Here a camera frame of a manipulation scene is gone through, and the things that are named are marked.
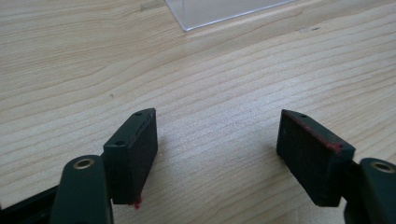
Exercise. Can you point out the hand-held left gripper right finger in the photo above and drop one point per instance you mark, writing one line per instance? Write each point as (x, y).
(311, 155)

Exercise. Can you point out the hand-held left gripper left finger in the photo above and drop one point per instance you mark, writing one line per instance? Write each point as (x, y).
(130, 155)

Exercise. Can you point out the clear plastic box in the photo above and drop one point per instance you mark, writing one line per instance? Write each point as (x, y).
(214, 9)

